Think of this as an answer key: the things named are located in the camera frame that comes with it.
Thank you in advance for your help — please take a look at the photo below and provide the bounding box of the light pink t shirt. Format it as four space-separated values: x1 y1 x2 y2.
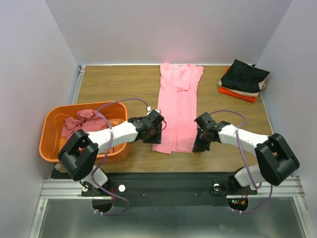
152 63 204 154

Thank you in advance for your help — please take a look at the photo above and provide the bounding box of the folded black t shirt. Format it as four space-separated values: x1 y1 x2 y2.
220 59 270 93

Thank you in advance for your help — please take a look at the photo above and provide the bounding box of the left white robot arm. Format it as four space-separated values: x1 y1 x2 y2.
57 110 165 195

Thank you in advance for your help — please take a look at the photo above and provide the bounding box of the aluminium frame rail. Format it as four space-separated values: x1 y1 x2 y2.
39 64 86 199

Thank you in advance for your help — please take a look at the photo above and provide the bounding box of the dusty rose shirt in basket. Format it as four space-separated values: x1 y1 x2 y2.
61 109 108 139

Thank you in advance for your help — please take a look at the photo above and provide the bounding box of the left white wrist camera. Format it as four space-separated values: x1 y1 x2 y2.
146 106 161 115

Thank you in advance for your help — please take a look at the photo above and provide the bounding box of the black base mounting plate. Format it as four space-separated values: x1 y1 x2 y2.
51 171 273 208

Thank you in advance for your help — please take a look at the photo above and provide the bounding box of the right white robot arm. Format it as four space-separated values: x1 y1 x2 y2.
193 113 300 193

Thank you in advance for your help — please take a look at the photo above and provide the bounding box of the folded beige t shirt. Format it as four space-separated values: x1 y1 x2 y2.
218 80 266 97

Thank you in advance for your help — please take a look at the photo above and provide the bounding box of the folded orange t shirt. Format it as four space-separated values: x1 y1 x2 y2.
218 66 257 104

